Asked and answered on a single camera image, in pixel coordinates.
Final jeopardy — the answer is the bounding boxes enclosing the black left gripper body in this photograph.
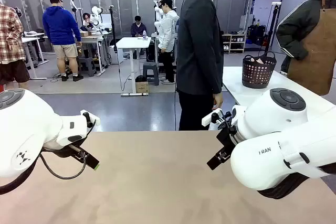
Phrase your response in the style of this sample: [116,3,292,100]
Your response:
[41,140,86,158]

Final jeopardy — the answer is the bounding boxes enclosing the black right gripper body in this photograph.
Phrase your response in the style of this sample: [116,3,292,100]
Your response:
[215,121,238,154]

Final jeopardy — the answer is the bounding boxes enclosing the dark grey perforated basket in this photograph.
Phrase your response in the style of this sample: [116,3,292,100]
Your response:
[241,51,278,89]

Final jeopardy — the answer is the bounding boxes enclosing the person's right forearm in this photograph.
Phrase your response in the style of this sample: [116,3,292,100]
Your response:
[207,56,224,95]

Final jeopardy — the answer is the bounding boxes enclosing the person's right hand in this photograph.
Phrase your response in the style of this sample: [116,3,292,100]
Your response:
[212,92,224,111]

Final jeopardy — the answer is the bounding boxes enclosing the white rectangular table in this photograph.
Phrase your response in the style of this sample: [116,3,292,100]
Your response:
[222,66,336,120]

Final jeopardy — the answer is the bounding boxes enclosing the cardboard box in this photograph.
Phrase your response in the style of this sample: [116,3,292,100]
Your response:
[135,81,150,94]

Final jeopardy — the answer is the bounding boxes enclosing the dark grey stool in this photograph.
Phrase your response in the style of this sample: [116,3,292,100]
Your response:
[78,56,97,77]

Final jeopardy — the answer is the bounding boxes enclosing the white shoe shelf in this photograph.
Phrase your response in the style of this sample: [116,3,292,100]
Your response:
[222,33,247,54]

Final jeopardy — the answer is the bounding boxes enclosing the grey plastic stool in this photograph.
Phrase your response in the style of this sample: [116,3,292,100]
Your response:
[142,62,160,86]

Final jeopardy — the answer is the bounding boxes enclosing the person in grey blazer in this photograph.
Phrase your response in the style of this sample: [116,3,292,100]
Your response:
[175,0,232,132]

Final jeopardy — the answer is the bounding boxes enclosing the white robot desk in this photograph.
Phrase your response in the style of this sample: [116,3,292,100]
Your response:
[78,31,113,74]

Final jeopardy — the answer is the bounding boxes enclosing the mannequin in plaid shirt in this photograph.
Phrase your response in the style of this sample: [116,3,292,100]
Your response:
[0,3,31,91]

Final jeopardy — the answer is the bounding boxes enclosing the black tripod pole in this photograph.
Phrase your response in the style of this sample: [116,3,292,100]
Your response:
[264,2,282,57]

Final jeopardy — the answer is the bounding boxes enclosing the person in white shirt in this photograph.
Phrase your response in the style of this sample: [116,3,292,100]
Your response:
[157,0,181,85]

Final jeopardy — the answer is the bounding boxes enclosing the person in brown apron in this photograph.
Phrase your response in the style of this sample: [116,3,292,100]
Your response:
[275,0,336,96]

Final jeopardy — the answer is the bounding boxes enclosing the person in blue hoodie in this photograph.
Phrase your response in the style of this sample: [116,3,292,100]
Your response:
[41,0,84,82]

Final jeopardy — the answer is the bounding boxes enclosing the white standing desk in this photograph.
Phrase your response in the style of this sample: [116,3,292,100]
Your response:
[115,36,152,97]

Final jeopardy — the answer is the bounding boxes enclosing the seated person with glasses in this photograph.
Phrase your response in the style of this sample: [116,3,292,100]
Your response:
[80,13,92,32]

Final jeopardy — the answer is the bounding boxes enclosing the seated person in dark sweater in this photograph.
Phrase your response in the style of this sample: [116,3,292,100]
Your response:
[130,15,148,37]

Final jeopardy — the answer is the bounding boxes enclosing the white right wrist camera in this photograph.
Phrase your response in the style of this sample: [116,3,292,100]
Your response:
[201,112,224,130]

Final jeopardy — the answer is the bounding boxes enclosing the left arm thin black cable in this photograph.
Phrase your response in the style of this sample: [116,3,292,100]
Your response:
[38,128,97,180]

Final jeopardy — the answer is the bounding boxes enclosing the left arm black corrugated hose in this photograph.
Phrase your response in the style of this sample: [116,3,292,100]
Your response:
[0,159,37,196]

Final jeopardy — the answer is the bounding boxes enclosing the white desk with leg frame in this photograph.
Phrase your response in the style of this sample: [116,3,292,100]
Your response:
[20,32,49,81]

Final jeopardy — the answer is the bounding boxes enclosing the black camera stand pole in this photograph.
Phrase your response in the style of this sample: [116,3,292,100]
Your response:
[109,5,119,54]

